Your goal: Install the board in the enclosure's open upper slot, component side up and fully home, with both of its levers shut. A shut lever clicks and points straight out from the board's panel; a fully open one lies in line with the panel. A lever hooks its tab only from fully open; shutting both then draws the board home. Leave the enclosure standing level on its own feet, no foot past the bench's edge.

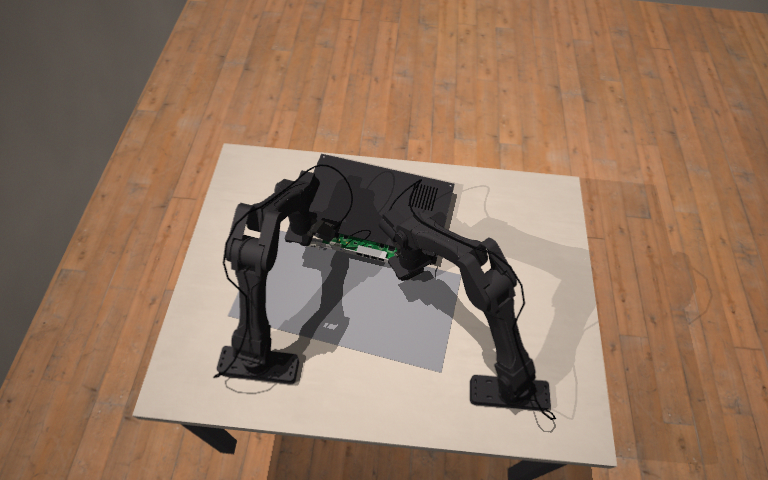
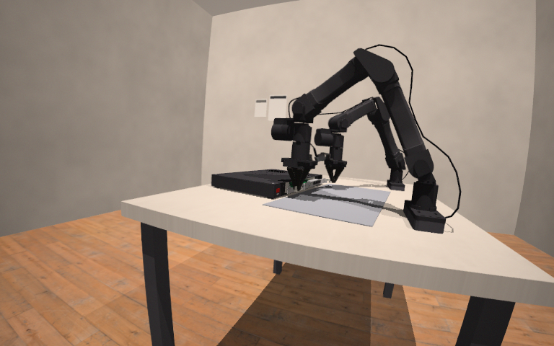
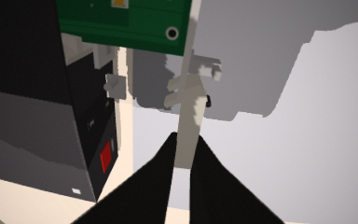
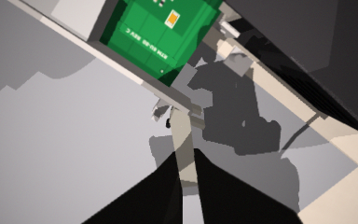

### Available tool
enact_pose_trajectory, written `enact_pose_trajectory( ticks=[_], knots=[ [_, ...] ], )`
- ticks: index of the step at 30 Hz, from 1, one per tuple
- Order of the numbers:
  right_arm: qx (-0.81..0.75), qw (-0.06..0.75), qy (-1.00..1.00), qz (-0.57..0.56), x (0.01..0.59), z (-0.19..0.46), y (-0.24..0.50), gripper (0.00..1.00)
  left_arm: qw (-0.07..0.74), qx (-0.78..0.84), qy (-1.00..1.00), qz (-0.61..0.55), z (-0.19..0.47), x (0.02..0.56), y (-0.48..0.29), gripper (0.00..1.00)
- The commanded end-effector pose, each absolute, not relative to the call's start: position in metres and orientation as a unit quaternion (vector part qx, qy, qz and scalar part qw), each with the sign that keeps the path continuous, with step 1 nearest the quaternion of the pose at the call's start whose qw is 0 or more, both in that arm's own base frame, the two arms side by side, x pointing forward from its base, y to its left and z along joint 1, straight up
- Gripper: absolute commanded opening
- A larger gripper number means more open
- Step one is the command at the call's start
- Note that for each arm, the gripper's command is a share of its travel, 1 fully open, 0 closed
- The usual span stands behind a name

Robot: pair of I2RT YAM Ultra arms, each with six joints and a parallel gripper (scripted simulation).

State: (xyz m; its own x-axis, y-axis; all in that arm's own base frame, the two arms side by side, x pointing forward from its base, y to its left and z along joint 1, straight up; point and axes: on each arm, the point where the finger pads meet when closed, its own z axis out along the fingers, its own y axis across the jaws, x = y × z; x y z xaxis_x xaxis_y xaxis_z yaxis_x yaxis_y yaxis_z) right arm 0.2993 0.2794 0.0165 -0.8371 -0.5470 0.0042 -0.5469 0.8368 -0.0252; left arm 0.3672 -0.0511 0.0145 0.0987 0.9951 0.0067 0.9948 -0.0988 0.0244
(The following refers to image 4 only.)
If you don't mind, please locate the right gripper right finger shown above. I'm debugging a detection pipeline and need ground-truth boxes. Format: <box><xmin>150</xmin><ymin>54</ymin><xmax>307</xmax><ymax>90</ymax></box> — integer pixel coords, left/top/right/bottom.
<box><xmin>194</xmin><ymin>148</ymin><xmax>303</xmax><ymax>224</ymax></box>

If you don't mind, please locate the grey flat mat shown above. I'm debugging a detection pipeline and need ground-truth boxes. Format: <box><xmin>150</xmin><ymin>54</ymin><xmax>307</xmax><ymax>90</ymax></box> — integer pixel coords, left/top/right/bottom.
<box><xmin>0</xmin><ymin>0</ymin><xmax>358</xmax><ymax>224</ymax></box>

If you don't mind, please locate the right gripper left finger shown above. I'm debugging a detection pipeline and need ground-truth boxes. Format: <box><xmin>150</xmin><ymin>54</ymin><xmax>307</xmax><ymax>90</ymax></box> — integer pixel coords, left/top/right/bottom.
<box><xmin>81</xmin><ymin>151</ymin><xmax>183</xmax><ymax>224</ymax></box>

